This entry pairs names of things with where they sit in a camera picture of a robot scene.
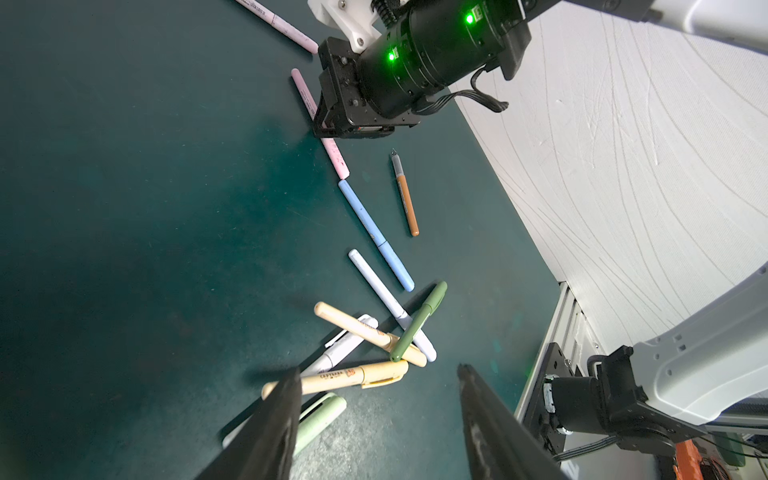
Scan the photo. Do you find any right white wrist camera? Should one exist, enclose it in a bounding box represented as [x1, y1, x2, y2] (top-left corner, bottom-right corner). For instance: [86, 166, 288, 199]
[307, 0, 384, 55]

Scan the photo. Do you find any dark green pen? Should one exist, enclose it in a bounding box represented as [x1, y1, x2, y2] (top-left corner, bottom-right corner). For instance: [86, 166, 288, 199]
[390, 281, 448, 362]

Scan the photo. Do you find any brown pen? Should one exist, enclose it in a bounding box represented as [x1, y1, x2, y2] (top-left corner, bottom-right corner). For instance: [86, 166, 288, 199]
[390, 150, 420, 237]

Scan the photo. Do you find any light green pen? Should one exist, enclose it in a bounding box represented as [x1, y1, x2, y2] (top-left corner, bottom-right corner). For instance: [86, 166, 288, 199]
[293, 392, 347, 457]

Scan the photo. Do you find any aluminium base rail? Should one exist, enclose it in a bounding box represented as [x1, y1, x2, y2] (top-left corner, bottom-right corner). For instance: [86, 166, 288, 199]
[515, 282, 608, 433]

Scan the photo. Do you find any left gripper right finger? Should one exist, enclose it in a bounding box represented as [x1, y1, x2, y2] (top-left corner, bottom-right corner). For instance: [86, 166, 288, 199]
[457, 364, 566, 480]

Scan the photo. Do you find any blue pen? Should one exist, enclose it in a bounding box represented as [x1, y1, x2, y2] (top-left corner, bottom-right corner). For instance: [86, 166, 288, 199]
[338, 179, 415, 292]

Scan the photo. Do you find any pale pink white pen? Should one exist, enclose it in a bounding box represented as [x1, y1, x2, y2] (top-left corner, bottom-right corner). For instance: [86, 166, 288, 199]
[237, 0, 319, 55]

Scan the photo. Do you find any yellow beige pen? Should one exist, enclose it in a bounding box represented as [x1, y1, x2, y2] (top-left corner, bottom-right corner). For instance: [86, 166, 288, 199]
[299, 361, 410, 395]

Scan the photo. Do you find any lavender white pen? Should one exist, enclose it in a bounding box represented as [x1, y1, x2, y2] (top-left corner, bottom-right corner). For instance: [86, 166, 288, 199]
[348, 249, 437, 362]

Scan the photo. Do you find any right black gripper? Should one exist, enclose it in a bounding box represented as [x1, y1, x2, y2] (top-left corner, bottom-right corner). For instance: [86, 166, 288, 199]
[312, 37, 420, 139]

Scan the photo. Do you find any green table mat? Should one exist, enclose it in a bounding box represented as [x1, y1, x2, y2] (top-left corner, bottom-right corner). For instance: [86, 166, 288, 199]
[1, 1, 558, 479]

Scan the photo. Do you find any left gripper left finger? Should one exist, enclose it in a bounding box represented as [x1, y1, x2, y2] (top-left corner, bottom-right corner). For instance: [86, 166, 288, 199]
[198, 369, 302, 480]

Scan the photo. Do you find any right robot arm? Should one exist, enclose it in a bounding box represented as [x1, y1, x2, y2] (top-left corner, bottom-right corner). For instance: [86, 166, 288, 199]
[310, 1, 767, 440]

